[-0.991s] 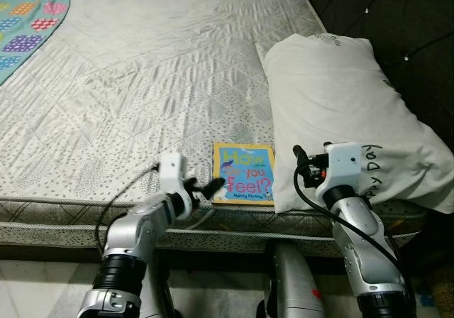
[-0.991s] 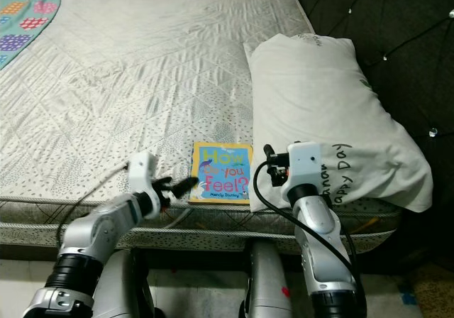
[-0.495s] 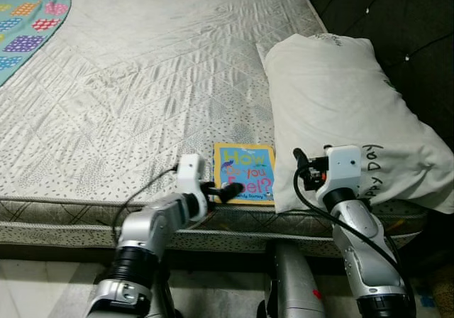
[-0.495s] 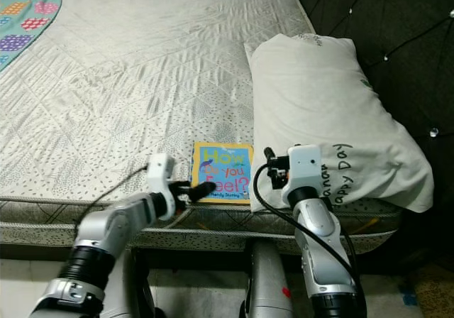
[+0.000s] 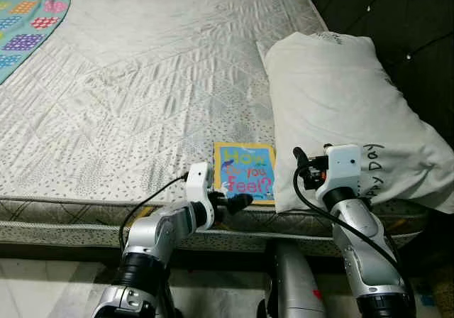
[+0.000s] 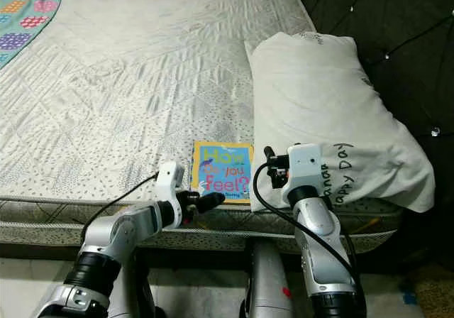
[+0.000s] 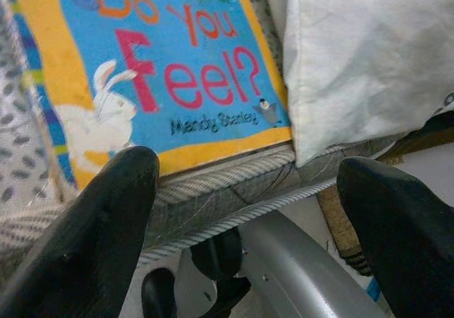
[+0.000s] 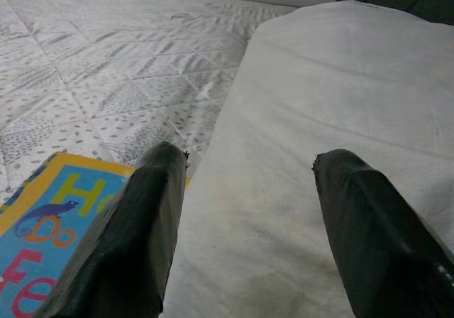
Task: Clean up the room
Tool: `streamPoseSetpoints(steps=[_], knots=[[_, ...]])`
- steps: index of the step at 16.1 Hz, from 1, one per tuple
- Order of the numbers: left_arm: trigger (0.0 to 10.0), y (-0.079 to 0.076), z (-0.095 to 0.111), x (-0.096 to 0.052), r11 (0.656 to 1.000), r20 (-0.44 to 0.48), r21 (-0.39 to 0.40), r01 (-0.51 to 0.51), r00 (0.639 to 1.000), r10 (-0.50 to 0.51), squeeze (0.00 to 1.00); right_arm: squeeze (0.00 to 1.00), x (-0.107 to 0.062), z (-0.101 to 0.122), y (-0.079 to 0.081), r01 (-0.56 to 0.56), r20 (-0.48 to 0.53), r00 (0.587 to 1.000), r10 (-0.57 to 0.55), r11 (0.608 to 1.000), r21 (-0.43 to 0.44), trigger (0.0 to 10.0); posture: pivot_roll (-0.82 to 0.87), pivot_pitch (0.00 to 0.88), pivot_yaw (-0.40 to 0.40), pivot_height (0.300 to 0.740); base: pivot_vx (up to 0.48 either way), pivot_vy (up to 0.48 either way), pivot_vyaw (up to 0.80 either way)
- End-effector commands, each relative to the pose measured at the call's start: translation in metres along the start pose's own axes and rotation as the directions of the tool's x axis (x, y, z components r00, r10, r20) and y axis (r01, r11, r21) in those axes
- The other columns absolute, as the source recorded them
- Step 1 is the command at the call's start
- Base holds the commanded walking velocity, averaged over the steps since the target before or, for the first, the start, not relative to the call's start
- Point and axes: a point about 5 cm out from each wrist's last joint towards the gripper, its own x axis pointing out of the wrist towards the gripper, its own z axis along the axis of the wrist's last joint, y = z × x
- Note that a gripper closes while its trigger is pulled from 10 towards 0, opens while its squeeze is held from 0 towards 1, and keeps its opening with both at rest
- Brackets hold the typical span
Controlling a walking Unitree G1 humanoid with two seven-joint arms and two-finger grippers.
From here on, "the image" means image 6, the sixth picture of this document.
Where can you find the white printed pillow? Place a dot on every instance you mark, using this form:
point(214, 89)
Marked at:
point(319, 105)

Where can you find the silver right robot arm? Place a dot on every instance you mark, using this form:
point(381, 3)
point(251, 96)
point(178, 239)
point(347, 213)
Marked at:
point(326, 247)

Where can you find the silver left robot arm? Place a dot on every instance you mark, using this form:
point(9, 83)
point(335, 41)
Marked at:
point(120, 233)

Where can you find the silver robot right leg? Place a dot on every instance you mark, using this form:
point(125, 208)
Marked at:
point(269, 282)

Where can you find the white quilted mattress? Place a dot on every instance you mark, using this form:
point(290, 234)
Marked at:
point(128, 84)

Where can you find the dark tufted headboard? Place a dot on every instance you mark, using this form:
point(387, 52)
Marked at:
point(397, 20)

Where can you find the teal heart-pattern blanket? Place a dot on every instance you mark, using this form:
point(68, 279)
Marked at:
point(25, 20)

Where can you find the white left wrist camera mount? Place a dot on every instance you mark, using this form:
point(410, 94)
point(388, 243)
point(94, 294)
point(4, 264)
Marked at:
point(170, 189)

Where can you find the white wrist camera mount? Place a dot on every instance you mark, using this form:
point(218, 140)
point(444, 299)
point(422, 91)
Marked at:
point(303, 165)
point(170, 189)

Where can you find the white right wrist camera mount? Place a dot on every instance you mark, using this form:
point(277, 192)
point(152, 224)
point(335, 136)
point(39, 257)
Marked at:
point(303, 165)

